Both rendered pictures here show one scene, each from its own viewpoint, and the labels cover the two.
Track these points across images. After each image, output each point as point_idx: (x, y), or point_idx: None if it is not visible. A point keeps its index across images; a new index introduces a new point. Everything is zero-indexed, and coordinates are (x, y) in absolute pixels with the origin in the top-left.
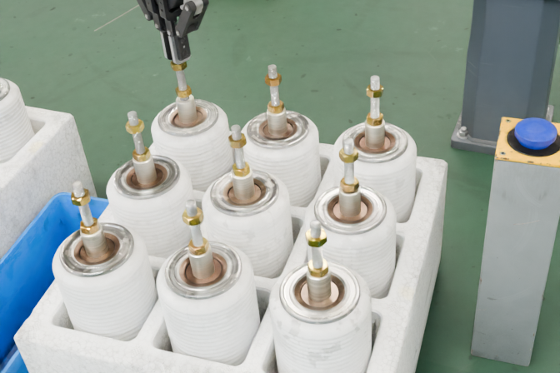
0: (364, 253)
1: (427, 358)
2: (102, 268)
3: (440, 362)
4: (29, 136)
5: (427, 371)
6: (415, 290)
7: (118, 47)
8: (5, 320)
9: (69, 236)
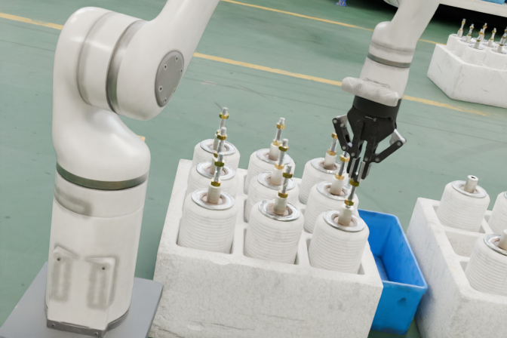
0: None
1: (151, 280)
2: (318, 159)
3: (143, 278)
4: (469, 278)
5: (151, 275)
6: (172, 192)
7: None
8: (395, 268)
9: (345, 169)
